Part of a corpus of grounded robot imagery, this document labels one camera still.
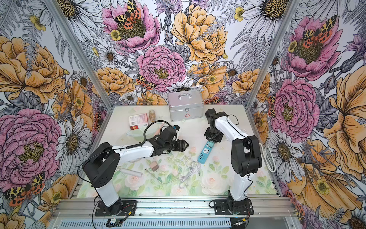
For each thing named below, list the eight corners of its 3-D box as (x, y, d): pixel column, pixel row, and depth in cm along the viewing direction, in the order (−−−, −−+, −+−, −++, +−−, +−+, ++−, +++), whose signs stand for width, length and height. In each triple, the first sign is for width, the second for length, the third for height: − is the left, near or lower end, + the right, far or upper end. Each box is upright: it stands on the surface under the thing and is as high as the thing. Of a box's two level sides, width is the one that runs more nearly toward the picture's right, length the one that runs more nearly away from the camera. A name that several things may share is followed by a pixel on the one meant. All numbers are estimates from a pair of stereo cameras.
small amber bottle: (149, 123, 113) (148, 119, 110) (150, 113, 119) (148, 109, 116) (155, 122, 113) (154, 118, 110) (155, 112, 120) (154, 109, 117)
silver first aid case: (168, 122, 114) (166, 107, 101) (170, 104, 127) (168, 89, 115) (202, 122, 114) (204, 107, 102) (200, 104, 128) (202, 89, 115)
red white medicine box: (130, 130, 108) (128, 127, 104) (130, 119, 114) (128, 115, 111) (149, 126, 110) (148, 123, 107) (148, 116, 117) (147, 112, 114)
